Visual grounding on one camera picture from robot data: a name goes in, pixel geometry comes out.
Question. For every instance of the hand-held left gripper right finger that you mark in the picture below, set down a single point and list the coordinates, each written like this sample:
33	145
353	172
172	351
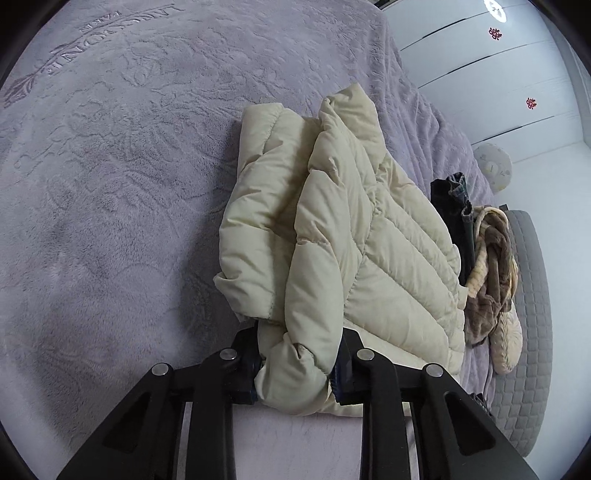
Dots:
346	369

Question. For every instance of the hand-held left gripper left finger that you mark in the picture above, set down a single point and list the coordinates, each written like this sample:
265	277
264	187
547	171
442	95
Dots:
244	364

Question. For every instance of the cream puffer jacket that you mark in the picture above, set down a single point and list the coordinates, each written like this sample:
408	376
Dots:
360	258

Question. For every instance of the cream quilted cushion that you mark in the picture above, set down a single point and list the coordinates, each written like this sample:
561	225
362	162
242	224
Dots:
508	337

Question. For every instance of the brown fleece garment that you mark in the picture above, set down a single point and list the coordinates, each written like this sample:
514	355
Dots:
494	258

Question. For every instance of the folded black garment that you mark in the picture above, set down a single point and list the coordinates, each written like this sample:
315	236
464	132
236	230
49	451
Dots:
443	203

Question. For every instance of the grey quilted headboard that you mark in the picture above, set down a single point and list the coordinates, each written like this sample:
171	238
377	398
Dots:
535	323

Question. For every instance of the purple embossed blanket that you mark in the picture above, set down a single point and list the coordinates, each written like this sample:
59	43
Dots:
115	184

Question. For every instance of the white round floral object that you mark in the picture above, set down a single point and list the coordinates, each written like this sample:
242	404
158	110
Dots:
491	166

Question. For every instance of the red floral sticker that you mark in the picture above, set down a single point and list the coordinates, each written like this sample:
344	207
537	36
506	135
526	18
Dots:
495	33
530	103

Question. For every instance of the white wardrobe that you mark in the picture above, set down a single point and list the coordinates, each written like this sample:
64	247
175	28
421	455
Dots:
508	69

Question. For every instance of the white round light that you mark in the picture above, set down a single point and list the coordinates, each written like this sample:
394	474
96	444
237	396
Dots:
496	7

